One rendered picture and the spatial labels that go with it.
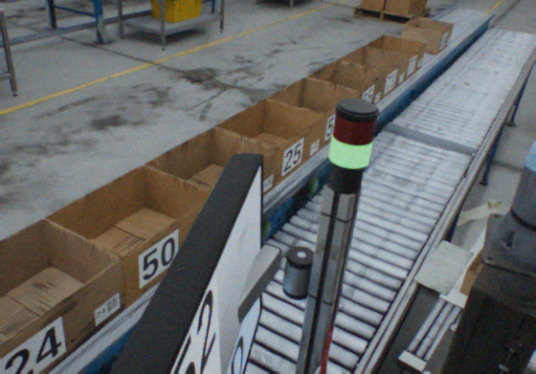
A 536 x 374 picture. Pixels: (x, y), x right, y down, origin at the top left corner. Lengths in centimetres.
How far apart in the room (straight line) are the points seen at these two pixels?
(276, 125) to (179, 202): 79
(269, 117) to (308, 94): 39
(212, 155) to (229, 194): 143
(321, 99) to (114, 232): 135
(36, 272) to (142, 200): 42
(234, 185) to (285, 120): 166
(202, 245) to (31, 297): 101
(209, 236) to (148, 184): 120
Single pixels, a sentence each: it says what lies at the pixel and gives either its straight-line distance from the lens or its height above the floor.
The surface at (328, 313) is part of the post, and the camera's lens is 78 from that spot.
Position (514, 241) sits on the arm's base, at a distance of 129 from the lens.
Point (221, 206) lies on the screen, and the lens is 61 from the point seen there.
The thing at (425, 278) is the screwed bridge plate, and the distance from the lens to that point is 188.
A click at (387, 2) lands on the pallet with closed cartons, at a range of 930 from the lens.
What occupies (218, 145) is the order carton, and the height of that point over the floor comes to 98.
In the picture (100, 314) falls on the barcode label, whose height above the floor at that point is 93.
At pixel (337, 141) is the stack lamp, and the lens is 63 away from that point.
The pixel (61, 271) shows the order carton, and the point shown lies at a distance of 158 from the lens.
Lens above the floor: 188
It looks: 30 degrees down
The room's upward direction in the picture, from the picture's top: 5 degrees clockwise
